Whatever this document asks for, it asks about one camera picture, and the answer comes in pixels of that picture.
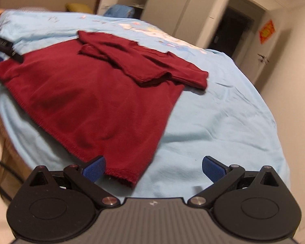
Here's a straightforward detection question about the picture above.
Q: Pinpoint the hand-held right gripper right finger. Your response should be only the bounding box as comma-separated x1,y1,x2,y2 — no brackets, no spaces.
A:
188,156,285,208

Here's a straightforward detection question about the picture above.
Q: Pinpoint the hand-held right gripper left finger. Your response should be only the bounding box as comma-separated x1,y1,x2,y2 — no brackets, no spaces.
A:
24,156,120,208

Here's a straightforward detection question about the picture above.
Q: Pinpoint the dark red long-sleeve shirt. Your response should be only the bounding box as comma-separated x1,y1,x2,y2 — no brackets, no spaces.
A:
0,30,209,189

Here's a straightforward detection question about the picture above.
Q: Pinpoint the blue clothes pile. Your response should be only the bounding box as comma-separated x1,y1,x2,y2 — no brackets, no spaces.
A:
104,4,135,19

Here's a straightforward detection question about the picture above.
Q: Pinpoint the houndstooth pillow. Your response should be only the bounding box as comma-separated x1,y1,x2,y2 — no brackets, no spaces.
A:
15,6,47,12

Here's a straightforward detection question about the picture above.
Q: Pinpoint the light blue printed blanket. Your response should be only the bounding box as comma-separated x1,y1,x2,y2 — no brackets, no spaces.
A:
0,10,291,199

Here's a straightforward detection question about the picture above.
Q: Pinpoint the olive green pillow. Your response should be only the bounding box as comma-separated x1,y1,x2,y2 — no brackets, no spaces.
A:
66,3,94,14

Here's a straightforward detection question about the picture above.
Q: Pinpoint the white door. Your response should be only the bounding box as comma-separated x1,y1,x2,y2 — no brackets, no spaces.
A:
254,5,295,92

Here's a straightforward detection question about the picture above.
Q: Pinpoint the red diamond door decoration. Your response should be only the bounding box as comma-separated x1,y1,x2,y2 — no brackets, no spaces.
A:
259,20,275,45

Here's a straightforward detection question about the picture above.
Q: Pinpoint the beige wardrobe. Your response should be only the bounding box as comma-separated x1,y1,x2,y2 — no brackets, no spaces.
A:
140,0,234,49

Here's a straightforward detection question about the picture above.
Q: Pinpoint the wooden bed frame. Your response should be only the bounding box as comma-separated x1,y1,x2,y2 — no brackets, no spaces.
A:
0,122,36,183

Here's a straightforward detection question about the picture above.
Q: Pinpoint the black cable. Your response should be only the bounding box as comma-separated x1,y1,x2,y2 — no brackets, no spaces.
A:
0,156,14,202

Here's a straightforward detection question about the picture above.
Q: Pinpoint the doorway frame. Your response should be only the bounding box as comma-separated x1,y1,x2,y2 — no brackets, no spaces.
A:
206,0,267,56

